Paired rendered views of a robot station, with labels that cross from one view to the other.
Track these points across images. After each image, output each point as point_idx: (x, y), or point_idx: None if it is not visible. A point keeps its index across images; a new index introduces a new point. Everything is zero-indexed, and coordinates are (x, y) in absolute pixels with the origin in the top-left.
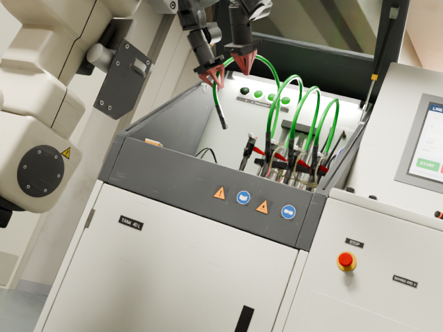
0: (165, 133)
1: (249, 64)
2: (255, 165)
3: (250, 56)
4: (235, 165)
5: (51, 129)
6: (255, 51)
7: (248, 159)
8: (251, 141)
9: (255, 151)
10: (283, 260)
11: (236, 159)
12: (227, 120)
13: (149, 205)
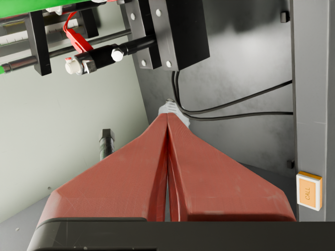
0: (169, 217)
1: (191, 138)
2: (34, 79)
3: (232, 178)
4: (58, 109)
5: None
6: (102, 211)
7: (35, 97)
8: (89, 59)
9: (89, 44)
10: None
11: (49, 114)
12: (0, 184)
13: None
